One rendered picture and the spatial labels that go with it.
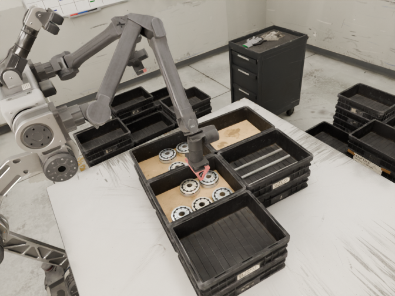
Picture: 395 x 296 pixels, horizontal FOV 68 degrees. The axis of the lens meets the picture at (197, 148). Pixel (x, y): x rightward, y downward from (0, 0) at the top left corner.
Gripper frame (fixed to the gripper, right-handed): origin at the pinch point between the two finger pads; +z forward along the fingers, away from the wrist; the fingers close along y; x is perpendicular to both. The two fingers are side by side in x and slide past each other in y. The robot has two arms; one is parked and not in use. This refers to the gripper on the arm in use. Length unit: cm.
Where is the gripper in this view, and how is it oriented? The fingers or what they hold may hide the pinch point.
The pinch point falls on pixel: (197, 174)
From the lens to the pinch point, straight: 127.2
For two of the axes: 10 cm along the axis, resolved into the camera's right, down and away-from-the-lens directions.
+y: -4.5, -5.2, 7.3
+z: 0.7, 7.9, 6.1
